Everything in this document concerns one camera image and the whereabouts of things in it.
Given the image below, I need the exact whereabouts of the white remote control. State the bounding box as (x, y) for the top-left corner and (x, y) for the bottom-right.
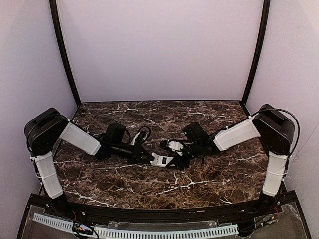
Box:
(151, 152), (173, 168)

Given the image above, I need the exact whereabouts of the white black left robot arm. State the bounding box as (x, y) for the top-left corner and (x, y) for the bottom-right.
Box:
(24, 108), (153, 200)

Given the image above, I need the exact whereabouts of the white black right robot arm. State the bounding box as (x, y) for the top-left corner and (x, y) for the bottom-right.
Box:
(160, 104), (300, 197)

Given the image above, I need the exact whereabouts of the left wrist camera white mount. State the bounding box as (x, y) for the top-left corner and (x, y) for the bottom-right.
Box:
(130, 125), (151, 145)

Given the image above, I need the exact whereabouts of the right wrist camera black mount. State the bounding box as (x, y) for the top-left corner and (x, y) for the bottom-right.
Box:
(160, 140), (185, 152)

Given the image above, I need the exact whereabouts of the white slotted cable duct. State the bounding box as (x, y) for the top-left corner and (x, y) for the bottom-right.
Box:
(32, 213), (239, 239)

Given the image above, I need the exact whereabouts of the black front rail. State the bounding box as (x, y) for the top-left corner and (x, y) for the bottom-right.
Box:
(29, 194), (297, 226)

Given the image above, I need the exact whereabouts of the black corner frame post right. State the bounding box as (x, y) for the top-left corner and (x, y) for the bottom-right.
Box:
(241, 0), (271, 105)

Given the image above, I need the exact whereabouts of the black corner frame post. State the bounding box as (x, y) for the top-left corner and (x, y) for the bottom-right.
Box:
(241, 0), (271, 105)
(49, 0), (82, 107)

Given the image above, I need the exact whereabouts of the black corner frame post left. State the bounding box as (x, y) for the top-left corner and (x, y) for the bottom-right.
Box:
(49, 0), (82, 107)

